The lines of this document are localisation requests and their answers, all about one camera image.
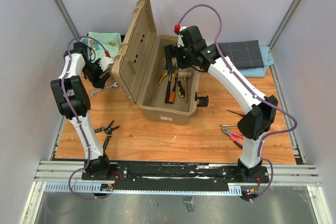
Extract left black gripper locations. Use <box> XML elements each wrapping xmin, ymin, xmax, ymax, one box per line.
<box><xmin>82</xmin><ymin>59</ymin><xmax>110</xmax><ymax>89</ymax></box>

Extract silver open-end wrench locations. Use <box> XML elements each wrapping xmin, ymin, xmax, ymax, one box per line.
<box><xmin>89</xmin><ymin>82</ymin><xmax>119</xmax><ymax>96</ymax></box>

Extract yellow black handled pliers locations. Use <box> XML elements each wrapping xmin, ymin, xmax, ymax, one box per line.
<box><xmin>158</xmin><ymin>72</ymin><xmax>175</xmax><ymax>88</ymax></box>

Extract wooden handle tool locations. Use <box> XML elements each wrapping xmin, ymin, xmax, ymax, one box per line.
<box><xmin>179</xmin><ymin>72</ymin><xmax>192</xmax><ymax>103</ymax></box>

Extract tan plastic tool box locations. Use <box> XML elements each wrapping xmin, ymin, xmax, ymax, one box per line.
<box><xmin>112</xmin><ymin>0</ymin><xmax>200</xmax><ymax>125</ymax></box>

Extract orange handled black screwdriver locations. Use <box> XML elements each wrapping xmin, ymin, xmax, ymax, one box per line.
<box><xmin>169</xmin><ymin>72</ymin><xmax>176</xmax><ymax>104</ymax></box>

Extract small claw hammer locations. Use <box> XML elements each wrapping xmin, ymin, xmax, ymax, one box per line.
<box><xmin>164</xmin><ymin>72</ymin><xmax>172</xmax><ymax>104</ymax></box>

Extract red black thin screwdriver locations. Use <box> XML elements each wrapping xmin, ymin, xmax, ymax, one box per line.
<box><xmin>227</xmin><ymin>110</ymin><xmax>245</xmax><ymax>117</ymax></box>

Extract black yellow handled screwdriver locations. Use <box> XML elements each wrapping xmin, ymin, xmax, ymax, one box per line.
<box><xmin>176</xmin><ymin>71</ymin><xmax>185</xmax><ymax>98</ymax></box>

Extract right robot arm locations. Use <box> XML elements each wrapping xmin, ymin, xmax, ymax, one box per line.
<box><xmin>165</xmin><ymin>25</ymin><xmax>278</xmax><ymax>182</ymax></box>

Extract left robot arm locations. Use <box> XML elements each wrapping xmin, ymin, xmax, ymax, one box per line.
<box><xmin>50</xmin><ymin>42</ymin><xmax>113</xmax><ymax>180</ymax></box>

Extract green cartoon print cloth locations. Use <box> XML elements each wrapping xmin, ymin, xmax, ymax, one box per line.
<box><xmin>80</xmin><ymin>32</ymin><xmax>122</xmax><ymax>61</ymax></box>

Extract dark grey checked cloth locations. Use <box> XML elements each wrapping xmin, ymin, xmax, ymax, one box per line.
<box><xmin>218</xmin><ymin>40</ymin><xmax>264</xmax><ymax>70</ymax></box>

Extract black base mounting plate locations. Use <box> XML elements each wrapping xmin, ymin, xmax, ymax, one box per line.
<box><xmin>81</xmin><ymin>161</ymin><xmax>270</xmax><ymax>191</ymax></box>

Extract light blue folded cloth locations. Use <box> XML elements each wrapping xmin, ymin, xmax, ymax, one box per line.
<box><xmin>239</xmin><ymin>46</ymin><xmax>274</xmax><ymax>78</ymax></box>

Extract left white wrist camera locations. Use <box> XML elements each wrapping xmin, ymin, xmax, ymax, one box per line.
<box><xmin>98</xmin><ymin>56</ymin><xmax>114</xmax><ymax>72</ymax></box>

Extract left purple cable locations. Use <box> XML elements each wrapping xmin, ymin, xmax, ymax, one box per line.
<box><xmin>65</xmin><ymin>36</ymin><xmax>116</xmax><ymax>216</ymax></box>

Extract purple cable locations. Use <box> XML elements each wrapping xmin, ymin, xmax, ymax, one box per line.
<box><xmin>65</xmin><ymin>36</ymin><xmax>116</xmax><ymax>216</ymax></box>
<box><xmin>175</xmin><ymin>4</ymin><xmax>299</xmax><ymax>204</ymax></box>

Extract blue slotted cable duct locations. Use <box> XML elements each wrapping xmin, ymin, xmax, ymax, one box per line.
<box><xmin>43</xmin><ymin>183</ymin><xmax>243</xmax><ymax>196</ymax></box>

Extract red handled pliers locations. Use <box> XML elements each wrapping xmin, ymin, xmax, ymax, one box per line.
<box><xmin>221</xmin><ymin>126</ymin><xmax>244</xmax><ymax>149</ymax></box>

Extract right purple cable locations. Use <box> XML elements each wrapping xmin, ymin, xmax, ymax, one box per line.
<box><xmin>175</xmin><ymin>4</ymin><xmax>299</xmax><ymax>204</ymax></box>

